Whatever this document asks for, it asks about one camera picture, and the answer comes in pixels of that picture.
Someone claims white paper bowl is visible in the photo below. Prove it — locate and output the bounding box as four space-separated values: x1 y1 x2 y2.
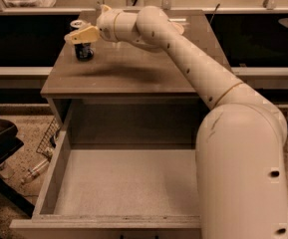
171 22 184 35

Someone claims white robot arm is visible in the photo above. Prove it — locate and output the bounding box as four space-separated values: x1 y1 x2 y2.
65 6 288 239

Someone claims blue pepsi can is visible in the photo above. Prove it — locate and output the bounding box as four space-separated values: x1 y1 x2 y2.
69 19 95 62

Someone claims wire mesh basket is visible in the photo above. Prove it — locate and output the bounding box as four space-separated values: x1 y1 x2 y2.
36 119 60 158

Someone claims open top drawer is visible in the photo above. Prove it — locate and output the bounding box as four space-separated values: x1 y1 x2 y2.
10 131 201 239

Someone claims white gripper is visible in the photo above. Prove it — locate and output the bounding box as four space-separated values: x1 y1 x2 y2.
64 5 118 45

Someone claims clear plastic bottle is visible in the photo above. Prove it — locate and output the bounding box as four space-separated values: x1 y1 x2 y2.
21 159 50 184

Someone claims brown cabinet with glossy top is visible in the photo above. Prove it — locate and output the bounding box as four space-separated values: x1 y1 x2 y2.
40 9 232 151

